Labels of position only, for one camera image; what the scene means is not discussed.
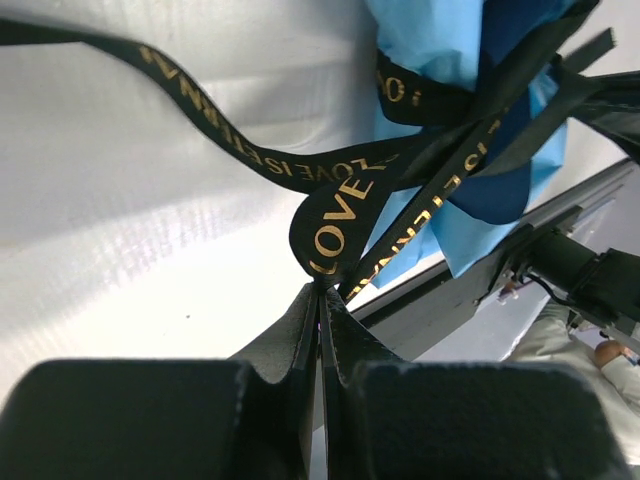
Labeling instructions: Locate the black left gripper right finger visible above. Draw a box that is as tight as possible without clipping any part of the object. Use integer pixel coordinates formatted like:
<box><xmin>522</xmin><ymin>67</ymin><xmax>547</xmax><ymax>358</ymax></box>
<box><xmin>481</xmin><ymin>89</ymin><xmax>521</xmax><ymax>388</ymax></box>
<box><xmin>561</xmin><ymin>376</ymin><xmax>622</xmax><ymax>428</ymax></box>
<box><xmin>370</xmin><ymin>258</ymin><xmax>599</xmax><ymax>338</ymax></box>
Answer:
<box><xmin>318</xmin><ymin>290</ymin><xmax>632</xmax><ymax>479</ymax></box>

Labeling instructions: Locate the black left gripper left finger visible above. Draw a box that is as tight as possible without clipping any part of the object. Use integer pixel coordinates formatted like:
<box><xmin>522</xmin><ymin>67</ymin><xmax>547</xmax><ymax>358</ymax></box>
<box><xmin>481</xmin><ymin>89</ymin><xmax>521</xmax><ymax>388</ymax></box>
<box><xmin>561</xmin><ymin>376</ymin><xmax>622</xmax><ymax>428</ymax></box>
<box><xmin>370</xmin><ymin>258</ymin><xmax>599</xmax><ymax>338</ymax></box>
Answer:
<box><xmin>1</xmin><ymin>285</ymin><xmax>318</xmax><ymax>479</ymax></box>

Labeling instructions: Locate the black ribbon gold lettering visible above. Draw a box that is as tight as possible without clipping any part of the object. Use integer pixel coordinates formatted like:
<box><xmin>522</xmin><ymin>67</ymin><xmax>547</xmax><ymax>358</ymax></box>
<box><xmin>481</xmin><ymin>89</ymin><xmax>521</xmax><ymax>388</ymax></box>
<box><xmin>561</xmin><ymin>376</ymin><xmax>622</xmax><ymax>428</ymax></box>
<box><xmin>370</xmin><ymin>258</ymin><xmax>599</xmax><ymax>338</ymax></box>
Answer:
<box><xmin>1</xmin><ymin>1</ymin><xmax>639</xmax><ymax>301</ymax></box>

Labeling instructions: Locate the blue wrapping paper sheet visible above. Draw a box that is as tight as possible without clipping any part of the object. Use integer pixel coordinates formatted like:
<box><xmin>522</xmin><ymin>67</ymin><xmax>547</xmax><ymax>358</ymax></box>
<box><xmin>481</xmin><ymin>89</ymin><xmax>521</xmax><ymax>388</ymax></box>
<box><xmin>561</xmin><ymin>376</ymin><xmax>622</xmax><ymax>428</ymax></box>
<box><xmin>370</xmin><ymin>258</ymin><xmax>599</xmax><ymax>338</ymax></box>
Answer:
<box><xmin>368</xmin><ymin>0</ymin><xmax>571</xmax><ymax>289</ymax></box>

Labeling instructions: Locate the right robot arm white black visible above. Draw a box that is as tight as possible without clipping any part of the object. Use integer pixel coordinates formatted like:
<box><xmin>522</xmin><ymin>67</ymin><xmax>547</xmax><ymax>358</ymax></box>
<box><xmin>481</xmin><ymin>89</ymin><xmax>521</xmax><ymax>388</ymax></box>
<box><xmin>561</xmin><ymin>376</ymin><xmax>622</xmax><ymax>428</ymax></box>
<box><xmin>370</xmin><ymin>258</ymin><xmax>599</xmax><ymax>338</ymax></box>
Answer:
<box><xmin>506</xmin><ymin>227</ymin><xmax>639</xmax><ymax>355</ymax></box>

